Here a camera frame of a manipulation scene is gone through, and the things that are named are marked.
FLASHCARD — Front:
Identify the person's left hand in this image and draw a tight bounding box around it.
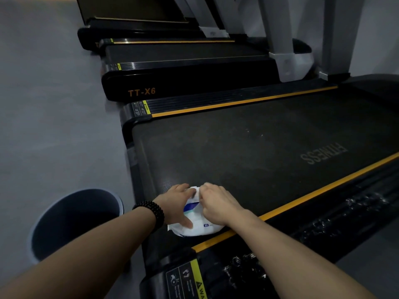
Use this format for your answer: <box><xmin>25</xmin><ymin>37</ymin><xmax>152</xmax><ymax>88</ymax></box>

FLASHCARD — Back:
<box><xmin>153</xmin><ymin>183</ymin><xmax>197</xmax><ymax>230</ymax></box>

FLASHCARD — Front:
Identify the person's right hand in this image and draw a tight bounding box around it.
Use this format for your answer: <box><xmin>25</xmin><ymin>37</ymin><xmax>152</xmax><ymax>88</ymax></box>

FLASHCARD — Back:
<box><xmin>199</xmin><ymin>182</ymin><xmax>250</xmax><ymax>228</ymax></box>

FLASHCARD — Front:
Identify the blue white wet wipe pack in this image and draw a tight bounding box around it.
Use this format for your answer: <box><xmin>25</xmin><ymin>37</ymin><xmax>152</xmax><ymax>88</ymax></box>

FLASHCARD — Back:
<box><xmin>167</xmin><ymin>186</ymin><xmax>226</xmax><ymax>238</ymax></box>

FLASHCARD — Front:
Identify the black treadmill with lettered belt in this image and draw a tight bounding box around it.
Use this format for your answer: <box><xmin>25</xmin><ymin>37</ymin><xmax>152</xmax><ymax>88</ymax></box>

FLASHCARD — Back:
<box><xmin>120</xmin><ymin>0</ymin><xmax>399</xmax><ymax>299</ymax></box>

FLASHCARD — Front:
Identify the person's right forearm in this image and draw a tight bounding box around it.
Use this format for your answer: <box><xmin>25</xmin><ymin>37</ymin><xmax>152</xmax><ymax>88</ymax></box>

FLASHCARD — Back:
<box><xmin>229</xmin><ymin>210</ymin><xmax>378</xmax><ymax>299</ymax></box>

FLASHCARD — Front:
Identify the person's left forearm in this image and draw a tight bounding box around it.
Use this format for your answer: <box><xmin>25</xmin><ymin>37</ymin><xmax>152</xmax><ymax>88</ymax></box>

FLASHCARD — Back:
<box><xmin>0</xmin><ymin>208</ymin><xmax>156</xmax><ymax>299</ymax></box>

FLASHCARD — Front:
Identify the black treadmill with orange lettering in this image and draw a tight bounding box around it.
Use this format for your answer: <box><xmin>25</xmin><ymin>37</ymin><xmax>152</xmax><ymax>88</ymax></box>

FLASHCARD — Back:
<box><xmin>99</xmin><ymin>0</ymin><xmax>315</xmax><ymax>103</ymax></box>

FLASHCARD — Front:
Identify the black treadmill beside brown panel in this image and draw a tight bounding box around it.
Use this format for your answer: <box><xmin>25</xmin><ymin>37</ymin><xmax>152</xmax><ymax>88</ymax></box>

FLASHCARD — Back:
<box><xmin>77</xmin><ymin>0</ymin><xmax>231</xmax><ymax>52</ymax></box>

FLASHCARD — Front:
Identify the dark blue trash bin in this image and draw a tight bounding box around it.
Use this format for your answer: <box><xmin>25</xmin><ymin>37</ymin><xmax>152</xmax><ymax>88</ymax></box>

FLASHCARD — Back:
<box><xmin>28</xmin><ymin>189</ymin><xmax>125</xmax><ymax>265</ymax></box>

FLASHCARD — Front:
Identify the brown partition panel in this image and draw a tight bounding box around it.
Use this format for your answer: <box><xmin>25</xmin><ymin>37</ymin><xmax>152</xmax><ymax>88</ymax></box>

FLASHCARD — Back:
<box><xmin>76</xmin><ymin>0</ymin><xmax>187</xmax><ymax>24</ymax></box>

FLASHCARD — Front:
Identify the black beaded bracelet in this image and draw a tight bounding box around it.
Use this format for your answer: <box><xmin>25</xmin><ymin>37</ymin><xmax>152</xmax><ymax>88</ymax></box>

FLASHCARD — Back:
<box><xmin>132</xmin><ymin>201</ymin><xmax>165</xmax><ymax>233</ymax></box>

